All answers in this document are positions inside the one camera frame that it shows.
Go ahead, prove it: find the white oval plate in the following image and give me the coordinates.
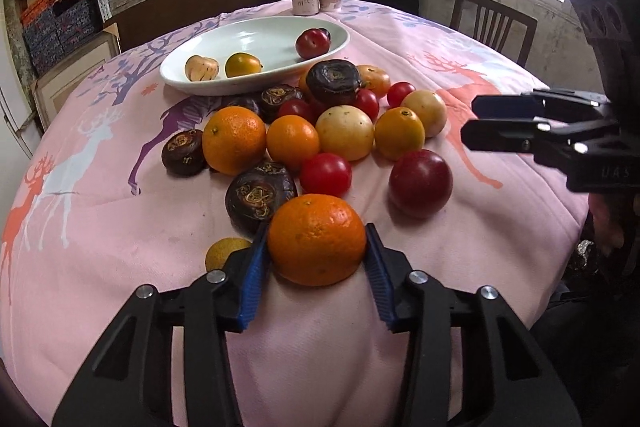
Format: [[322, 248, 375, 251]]
[[159, 17, 352, 96]]

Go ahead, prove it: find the stack of blue patterned boxes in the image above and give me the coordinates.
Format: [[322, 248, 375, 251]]
[[20, 0, 103, 75]]

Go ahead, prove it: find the person's right hand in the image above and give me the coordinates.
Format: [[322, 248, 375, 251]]
[[587, 193, 631, 258]]

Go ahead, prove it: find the brown wooden board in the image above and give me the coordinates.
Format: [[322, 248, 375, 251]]
[[102, 0, 278, 52]]

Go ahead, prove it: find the small yellow fruit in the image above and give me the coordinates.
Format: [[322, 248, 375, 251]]
[[205, 237, 252, 273]]

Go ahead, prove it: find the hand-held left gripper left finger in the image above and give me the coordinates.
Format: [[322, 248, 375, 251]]
[[51, 222, 270, 427]]

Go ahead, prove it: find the beige striped fruit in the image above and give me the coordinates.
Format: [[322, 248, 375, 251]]
[[184, 55, 219, 82]]

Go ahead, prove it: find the beige picture frame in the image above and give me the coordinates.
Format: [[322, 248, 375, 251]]
[[30, 32, 121, 128]]

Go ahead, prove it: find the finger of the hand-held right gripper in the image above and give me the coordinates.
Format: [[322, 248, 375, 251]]
[[471, 89, 609, 121], [460, 117, 622, 168]]

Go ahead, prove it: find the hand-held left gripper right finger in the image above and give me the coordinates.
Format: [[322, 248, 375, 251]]
[[364, 223, 583, 427]]

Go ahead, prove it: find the pink printed tablecloth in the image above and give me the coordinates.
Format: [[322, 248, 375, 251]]
[[0, 0, 593, 427]]

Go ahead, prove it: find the greenish yellow orange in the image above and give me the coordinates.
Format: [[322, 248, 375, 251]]
[[225, 52, 263, 78]]

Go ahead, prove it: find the dark wooden chair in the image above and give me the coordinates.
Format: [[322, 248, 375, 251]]
[[449, 0, 538, 68]]

